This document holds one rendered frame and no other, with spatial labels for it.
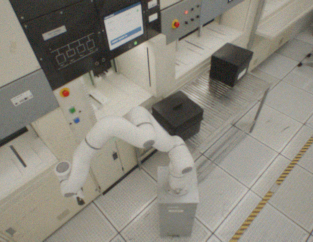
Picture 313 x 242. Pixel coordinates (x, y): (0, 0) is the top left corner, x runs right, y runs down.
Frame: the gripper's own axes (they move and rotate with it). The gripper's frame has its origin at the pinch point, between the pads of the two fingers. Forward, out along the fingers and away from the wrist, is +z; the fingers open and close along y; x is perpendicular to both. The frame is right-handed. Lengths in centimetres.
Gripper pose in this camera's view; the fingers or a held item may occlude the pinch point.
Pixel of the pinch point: (81, 196)
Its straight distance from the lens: 150.8
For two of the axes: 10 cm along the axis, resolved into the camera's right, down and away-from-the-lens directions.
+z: 0.4, 6.6, 7.5
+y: -3.3, -7.0, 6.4
